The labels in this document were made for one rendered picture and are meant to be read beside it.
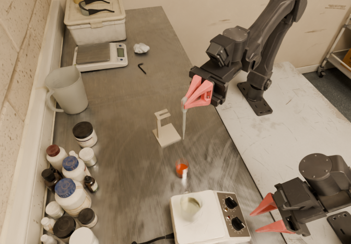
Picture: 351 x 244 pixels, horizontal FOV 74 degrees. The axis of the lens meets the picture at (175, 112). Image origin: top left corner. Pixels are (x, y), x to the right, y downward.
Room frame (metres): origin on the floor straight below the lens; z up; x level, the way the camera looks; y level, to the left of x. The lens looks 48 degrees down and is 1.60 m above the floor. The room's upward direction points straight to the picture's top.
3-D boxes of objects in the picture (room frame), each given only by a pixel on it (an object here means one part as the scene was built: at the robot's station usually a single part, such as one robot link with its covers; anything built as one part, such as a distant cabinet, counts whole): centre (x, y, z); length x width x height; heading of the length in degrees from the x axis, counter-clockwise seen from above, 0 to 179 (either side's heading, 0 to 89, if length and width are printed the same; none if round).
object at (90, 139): (0.50, 0.32, 0.94); 0.07 x 0.07 x 0.07
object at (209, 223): (0.21, -0.05, 0.98); 0.12 x 0.12 x 0.01; 10
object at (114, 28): (1.31, 0.45, 0.97); 0.37 x 0.31 x 0.14; 15
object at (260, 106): (0.72, -0.34, 0.94); 0.20 x 0.07 x 0.08; 15
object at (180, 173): (0.37, -0.02, 0.93); 0.04 x 0.04 x 0.06
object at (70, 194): (0.26, 0.29, 0.96); 0.07 x 0.07 x 0.13
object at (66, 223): (0.19, 0.29, 0.93); 0.05 x 0.05 x 0.06
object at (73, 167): (0.34, 0.30, 0.96); 0.06 x 0.06 x 0.11
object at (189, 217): (0.21, -0.04, 1.02); 0.06 x 0.05 x 0.08; 90
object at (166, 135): (0.52, 0.03, 0.96); 0.08 x 0.08 x 0.13; 28
